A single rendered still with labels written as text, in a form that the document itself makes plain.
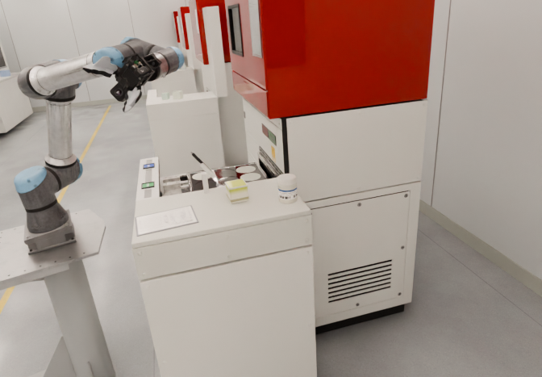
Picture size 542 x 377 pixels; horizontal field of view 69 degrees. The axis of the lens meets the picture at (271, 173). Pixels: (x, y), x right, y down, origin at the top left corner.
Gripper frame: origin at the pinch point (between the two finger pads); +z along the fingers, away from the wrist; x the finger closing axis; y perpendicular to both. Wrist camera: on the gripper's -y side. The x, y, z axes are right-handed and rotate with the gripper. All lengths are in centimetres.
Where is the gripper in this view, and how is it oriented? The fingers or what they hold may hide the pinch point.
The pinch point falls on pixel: (102, 92)
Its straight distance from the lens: 114.9
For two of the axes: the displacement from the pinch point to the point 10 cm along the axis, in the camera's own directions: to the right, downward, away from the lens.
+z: -3.2, 4.6, -8.3
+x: 6.6, 7.3, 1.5
